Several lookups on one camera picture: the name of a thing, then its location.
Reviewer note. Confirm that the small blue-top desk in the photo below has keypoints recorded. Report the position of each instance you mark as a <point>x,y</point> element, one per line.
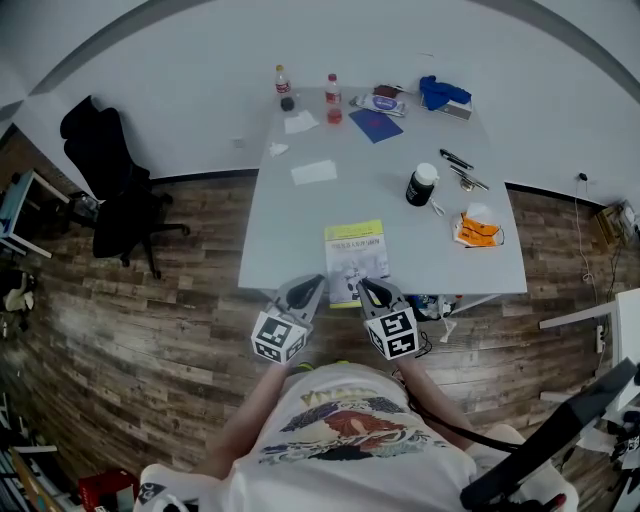
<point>20,210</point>

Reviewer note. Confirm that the person's white printed t-shirt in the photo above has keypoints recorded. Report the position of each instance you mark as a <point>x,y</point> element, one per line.
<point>350,440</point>

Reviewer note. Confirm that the grey flat box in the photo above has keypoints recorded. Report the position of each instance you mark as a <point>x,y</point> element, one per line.
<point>457,111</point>

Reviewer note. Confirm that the person's green shoe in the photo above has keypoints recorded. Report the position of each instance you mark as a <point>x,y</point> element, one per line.
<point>302,367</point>

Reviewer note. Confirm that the clear bottle red drink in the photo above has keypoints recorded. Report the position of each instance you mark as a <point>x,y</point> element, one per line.
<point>334,100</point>

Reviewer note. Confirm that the crumpled white tissue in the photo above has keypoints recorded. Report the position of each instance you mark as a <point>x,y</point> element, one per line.
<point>278,149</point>

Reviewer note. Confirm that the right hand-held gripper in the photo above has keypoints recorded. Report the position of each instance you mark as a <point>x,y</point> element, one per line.
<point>395,332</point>

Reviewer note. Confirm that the white paper napkin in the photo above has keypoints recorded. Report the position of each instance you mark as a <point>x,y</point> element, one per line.
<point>301,121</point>

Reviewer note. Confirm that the person's left forearm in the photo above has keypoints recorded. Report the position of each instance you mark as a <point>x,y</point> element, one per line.
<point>240,425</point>

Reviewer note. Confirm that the black pen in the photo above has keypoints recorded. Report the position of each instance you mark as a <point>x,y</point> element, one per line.
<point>470,178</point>
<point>456,159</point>

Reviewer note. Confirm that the pile of clothes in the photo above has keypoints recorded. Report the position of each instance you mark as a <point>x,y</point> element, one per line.
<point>17,292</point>

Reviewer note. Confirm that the red box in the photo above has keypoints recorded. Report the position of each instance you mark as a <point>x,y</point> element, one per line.
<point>105,490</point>

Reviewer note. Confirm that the purple white wipes packet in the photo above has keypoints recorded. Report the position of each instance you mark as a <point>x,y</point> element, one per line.
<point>382,104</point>

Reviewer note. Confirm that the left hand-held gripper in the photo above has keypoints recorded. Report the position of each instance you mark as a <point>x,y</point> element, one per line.
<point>280,337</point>

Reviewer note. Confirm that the clear bottle dark drink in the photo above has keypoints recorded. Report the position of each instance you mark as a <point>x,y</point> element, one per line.
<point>284,90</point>

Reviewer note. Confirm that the black chest-mounted screen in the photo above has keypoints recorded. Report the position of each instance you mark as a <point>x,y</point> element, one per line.
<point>550,440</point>

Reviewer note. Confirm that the storage shelf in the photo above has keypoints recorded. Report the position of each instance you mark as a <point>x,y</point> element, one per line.
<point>25,480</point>

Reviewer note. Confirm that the orange tissue packet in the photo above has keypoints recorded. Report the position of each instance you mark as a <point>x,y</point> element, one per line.
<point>477,232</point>

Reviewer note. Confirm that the black office chair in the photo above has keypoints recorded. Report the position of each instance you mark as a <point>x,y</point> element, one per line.
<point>110,190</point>

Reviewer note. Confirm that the white paperback book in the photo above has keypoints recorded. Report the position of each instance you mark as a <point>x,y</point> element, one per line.
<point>355,250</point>

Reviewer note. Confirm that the blue booklet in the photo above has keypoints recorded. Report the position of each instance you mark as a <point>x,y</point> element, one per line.
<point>375,125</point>

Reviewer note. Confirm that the blue cloth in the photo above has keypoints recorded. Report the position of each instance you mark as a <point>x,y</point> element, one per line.
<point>445,92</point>

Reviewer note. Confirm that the white power strip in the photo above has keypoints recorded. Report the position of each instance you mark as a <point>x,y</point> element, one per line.
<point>600,339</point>

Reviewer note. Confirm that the black trash bin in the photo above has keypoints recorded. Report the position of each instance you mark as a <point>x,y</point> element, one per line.
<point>430,306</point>

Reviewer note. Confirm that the cardboard box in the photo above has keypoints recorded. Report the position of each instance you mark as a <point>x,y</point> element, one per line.
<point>615,222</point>

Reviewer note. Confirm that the white side table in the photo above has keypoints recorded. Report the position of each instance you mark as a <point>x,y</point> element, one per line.
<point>627,320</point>

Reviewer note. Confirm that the dark red wallet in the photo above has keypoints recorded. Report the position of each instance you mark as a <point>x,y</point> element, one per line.
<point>387,91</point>

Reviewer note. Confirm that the folded white paper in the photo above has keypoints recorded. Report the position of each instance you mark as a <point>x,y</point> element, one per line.
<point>314,172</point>

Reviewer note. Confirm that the person's right forearm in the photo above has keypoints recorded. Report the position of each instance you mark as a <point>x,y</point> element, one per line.
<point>435,400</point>

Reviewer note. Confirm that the black jar white lid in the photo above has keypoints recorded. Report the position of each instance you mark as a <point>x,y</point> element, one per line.
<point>420,187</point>

